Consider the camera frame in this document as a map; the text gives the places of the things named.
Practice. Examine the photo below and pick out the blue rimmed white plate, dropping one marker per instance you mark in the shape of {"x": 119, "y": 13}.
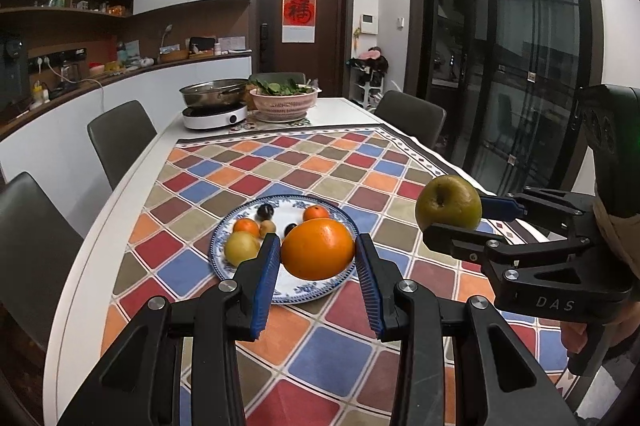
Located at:
{"x": 289, "y": 210}

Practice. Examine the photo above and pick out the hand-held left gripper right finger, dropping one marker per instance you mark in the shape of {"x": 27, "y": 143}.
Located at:
{"x": 367, "y": 286}

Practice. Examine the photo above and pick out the steel pot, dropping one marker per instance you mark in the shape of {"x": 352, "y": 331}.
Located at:
{"x": 212, "y": 93}

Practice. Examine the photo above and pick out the black power strip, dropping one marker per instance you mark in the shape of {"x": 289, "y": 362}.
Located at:
{"x": 55, "y": 58}

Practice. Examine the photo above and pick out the white intercom panel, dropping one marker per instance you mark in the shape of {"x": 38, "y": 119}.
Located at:
{"x": 368, "y": 24}

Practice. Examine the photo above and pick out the yellow-green small apple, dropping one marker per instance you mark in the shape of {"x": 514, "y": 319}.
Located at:
{"x": 240, "y": 248}

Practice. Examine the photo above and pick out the white gooseneck lamp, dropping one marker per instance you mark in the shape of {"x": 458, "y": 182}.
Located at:
{"x": 166, "y": 36}

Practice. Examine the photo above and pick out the white induction cooker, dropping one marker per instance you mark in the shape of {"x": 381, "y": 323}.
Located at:
{"x": 215, "y": 118}

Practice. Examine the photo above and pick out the small yellow bottle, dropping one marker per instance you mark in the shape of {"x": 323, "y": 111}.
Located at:
{"x": 39, "y": 91}

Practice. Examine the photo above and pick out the dark brown door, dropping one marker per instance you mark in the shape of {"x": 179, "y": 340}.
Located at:
{"x": 330, "y": 20}

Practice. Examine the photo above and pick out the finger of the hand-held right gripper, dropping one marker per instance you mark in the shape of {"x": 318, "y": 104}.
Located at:
{"x": 500, "y": 206}
{"x": 460, "y": 243}

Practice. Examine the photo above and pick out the grey dining chair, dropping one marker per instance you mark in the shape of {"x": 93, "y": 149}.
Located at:
{"x": 122, "y": 140}
{"x": 280, "y": 77}
{"x": 410, "y": 115}
{"x": 35, "y": 246}

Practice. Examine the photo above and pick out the green apple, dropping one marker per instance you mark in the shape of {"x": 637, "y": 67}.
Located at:
{"x": 447, "y": 203}

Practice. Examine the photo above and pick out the colourful checked tablecloth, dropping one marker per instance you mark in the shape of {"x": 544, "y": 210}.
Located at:
{"x": 310, "y": 165}

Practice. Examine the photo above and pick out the black countertop appliance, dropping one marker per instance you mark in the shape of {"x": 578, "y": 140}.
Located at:
{"x": 12, "y": 70}

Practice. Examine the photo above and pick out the person's right hand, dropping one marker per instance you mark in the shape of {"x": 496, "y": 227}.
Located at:
{"x": 572, "y": 336}

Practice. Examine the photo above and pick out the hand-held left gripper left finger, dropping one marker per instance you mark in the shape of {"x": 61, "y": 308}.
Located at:
{"x": 265, "y": 286}

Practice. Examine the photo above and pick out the large orange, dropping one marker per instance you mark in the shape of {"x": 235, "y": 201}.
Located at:
{"x": 317, "y": 251}

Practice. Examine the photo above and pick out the white lower cabinets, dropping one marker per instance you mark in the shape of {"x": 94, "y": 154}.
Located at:
{"x": 165, "y": 85}

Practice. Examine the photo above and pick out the pink colander basket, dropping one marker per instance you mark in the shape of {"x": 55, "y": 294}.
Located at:
{"x": 282, "y": 105}

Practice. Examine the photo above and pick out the small brown fruit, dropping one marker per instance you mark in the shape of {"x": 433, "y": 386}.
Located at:
{"x": 267, "y": 227}

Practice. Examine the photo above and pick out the small tangerine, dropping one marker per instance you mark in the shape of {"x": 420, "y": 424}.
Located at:
{"x": 316, "y": 213}
{"x": 247, "y": 227}

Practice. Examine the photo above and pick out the black framed glass door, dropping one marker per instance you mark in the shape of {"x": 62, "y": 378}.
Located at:
{"x": 500, "y": 55}

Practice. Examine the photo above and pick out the red and white wall calendar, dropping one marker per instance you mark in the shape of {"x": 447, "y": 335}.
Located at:
{"x": 298, "y": 13}

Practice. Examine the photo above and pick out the dark plum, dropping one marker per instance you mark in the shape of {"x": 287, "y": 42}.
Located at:
{"x": 289, "y": 230}
{"x": 265, "y": 212}

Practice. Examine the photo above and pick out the black shoe rack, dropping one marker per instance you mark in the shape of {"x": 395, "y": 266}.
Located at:
{"x": 369, "y": 75}

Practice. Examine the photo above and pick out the green leafy vegetables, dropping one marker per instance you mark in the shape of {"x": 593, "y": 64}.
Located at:
{"x": 280, "y": 85}

